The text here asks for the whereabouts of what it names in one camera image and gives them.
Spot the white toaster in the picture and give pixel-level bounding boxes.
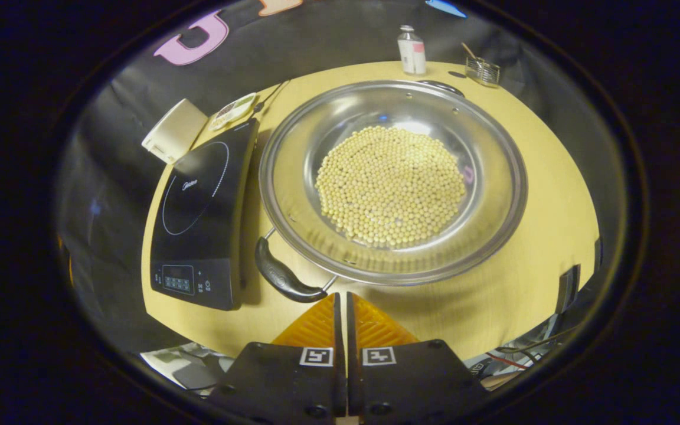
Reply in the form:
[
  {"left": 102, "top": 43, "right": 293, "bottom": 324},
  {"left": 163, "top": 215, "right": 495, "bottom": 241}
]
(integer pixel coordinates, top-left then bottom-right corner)
[{"left": 141, "top": 98, "right": 209, "bottom": 165}]

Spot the clear glass container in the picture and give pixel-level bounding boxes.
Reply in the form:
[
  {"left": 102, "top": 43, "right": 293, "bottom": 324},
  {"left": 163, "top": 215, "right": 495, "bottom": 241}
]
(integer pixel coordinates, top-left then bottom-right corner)
[{"left": 465, "top": 55, "right": 502, "bottom": 89}]

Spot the black induction cooktop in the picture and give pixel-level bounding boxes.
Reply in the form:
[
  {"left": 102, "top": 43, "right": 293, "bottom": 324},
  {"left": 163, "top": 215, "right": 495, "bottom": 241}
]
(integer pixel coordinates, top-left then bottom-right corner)
[{"left": 150, "top": 118, "right": 260, "bottom": 312}]

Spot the steel pot with black handles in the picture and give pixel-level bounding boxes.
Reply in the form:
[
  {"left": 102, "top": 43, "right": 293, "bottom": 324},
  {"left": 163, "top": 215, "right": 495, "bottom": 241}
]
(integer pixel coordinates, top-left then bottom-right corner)
[{"left": 255, "top": 80, "right": 528, "bottom": 304}]

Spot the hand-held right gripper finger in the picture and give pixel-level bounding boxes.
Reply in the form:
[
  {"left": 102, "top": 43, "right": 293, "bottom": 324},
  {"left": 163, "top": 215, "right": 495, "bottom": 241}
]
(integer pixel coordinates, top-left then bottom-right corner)
[
  {"left": 347, "top": 292, "right": 489, "bottom": 425},
  {"left": 207, "top": 292, "right": 348, "bottom": 425}
]

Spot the white divided dish of beans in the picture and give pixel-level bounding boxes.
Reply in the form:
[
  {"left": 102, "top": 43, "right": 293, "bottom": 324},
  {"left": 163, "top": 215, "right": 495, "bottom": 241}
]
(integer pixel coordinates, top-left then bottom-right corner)
[{"left": 209, "top": 91, "right": 259, "bottom": 132}]

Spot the pile of soybeans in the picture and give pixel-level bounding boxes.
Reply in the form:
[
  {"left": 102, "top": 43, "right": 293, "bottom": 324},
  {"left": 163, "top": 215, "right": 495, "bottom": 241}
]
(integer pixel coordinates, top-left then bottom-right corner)
[{"left": 315, "top": 125, "right": 468, "bottom": 249}]

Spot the small bottle with pink label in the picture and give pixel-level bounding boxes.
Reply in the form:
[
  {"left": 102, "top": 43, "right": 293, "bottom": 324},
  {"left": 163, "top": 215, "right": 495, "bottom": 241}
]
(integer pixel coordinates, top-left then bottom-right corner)
[{"left": 397, "top": 25, "right": 427, "bottom": 76}]

